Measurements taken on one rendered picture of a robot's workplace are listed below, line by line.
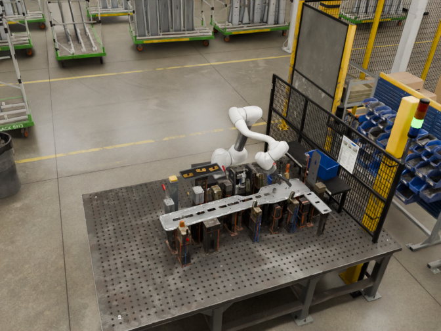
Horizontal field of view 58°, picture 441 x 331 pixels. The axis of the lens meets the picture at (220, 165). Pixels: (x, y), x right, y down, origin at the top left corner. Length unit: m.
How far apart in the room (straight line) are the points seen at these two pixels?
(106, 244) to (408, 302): 2.90
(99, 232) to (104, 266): 0.40
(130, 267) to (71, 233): 1.57
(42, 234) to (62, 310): 1.10
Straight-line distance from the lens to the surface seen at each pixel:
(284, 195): 3.61
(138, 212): 3.85
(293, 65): 6.22
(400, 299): 4.46
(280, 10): 11.19
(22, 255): 4.75
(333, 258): 3.58
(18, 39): 10.22
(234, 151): 4.08
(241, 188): 3.68
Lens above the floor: 3.23
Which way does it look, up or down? 35 degrees down
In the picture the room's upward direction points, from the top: 3 degrees clockwise
